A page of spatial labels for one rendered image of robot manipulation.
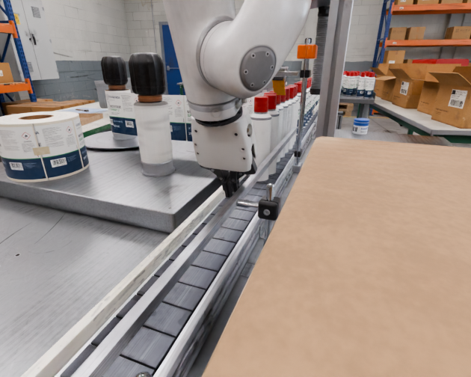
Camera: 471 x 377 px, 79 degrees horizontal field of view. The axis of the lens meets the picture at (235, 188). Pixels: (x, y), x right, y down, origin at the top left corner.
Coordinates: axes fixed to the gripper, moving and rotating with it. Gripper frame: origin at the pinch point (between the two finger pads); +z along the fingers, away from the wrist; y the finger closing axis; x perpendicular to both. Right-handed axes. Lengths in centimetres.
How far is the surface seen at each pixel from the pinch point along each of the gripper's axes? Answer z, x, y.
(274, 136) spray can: 4.0, -23.6, -2.5
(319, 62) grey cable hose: -6.7, -44.1, -10.3
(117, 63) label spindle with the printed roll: -6, -44, 56
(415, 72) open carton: 88, -278, -78
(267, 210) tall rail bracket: -5.0, 9.1, -9.6
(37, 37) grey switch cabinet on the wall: 57, -333, 464
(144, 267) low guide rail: -5.1, 22.3, 3.2
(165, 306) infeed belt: -2.4, 25.2, -0.7
